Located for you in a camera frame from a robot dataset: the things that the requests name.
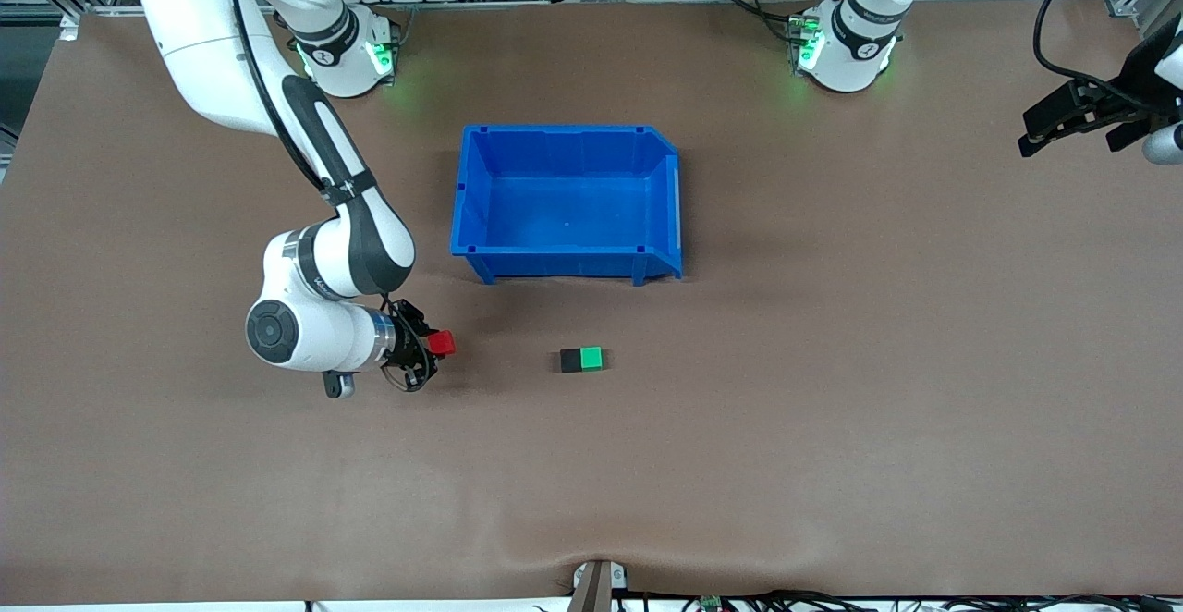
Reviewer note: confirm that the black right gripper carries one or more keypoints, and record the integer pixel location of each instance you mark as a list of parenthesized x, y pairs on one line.
[(404, 341)]

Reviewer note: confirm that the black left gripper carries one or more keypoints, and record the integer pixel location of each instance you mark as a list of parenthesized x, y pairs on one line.
[(1129, 87)]

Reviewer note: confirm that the red cube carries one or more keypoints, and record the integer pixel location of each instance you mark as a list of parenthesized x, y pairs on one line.
[(442, 343)]

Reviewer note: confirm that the green cube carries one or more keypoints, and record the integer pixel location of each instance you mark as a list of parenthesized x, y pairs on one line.
[(592, 359)]

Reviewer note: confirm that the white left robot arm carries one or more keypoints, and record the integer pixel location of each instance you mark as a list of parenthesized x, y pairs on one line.
[(846, 67)]

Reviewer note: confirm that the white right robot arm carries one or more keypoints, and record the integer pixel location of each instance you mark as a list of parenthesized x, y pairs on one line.
[(213, 48)]

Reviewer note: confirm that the black cube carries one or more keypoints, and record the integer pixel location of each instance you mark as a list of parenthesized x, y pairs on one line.
[(569, 361)]

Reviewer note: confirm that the blue plastic storage bin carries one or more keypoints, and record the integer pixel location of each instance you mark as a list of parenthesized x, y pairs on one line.
[(568, 205)]

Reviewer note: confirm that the small green circuit board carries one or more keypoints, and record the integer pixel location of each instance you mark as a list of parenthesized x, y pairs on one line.
[(711, 604)]

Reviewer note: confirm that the black right camera bracket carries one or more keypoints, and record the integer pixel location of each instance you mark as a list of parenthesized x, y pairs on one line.
[(331, 378)]

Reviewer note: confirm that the brown camera mount post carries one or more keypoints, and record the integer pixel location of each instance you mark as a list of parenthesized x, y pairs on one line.
[(596, 589)]

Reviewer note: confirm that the small white corner bracket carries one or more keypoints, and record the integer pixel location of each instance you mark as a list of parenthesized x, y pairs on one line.
[(67, 28)]

